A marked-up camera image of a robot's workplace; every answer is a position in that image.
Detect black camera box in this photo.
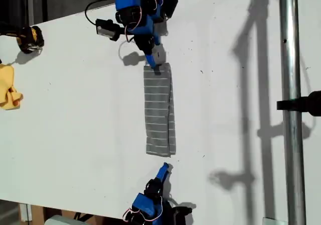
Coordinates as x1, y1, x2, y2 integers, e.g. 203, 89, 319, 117
95, 18, 120, 42
173, 206, 193, 225

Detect short black camera stalk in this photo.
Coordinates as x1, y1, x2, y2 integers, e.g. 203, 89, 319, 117
117, 24, 137, 36

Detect dark slatted furniture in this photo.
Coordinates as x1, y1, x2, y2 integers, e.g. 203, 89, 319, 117
0, 0, 48, 26

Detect steel post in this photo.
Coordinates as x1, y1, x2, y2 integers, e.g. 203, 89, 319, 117
278, 0, 307, 225

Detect black camera cable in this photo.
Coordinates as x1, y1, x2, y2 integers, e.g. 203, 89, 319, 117
84, 0, 117, 25

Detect black clamp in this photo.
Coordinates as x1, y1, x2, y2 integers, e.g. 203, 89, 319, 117
276, 90, 321, 117

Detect grey striped towel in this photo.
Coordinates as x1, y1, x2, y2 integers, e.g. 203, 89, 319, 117
142, 62, 177, 158

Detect yellow cloth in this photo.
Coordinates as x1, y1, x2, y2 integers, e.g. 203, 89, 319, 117
0, 63, 24, 111

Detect red white servo wire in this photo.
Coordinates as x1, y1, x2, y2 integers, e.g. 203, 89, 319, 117
124, 0, 164, 44
122, 197, 167, 223

